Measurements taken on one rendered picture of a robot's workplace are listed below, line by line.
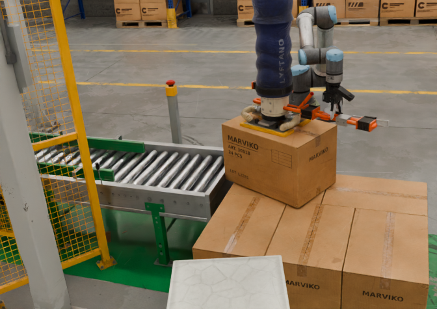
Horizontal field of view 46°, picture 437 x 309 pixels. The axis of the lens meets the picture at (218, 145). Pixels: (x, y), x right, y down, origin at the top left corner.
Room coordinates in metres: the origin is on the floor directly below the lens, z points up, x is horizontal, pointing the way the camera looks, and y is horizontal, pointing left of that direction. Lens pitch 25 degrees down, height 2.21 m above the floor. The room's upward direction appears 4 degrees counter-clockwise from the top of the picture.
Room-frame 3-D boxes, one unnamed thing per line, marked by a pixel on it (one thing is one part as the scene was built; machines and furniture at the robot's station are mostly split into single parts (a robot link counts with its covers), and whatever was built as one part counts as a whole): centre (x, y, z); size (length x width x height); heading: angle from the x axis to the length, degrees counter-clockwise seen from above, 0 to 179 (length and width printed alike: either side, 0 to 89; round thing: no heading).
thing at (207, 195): (3.10, -0.03, 0.58); 0.70 x 0.03 x 0.06; 159
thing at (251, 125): (2.92, -0.30, 0.98); 0.34 x 0.10 x 0.05; 48
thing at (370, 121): (2.58, -0.80, 1.08); 0.08 x 0.07 x 0.05; 48
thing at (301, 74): (3.75, -0.66, 1.00); 0.17 x 0.15 x 0.18; 81
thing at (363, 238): (2.58, -0.55, 0.34); 1.20 x 1.00 x 0.40; 69
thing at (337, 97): (2.73, -0.66, 1.23); 0.09 x 0.08 x 0.12; 48
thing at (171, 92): (3.78, 0.32, 0.50); 0.07 x 0.07 x 1.00; 69
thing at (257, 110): (2.99, -0.36, 1.02); 0.34 x 0.25 x 0.06; 48
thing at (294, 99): (3.75, -0.65, 0.86); 0.19 x 0.19 x 0.10
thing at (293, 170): (2.97, -0.38, 0.76); 0.60 x 0.40 x 0.40; 44
